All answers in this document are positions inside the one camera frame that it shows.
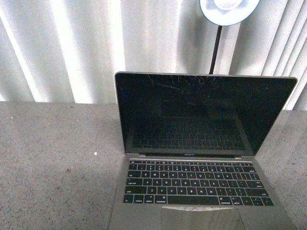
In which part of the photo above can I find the blue desk lamp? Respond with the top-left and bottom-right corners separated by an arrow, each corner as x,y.
199,0 -> 259,74

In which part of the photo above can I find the silver laptop with black keyboard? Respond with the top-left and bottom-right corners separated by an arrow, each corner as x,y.
109,72 -> 297,230

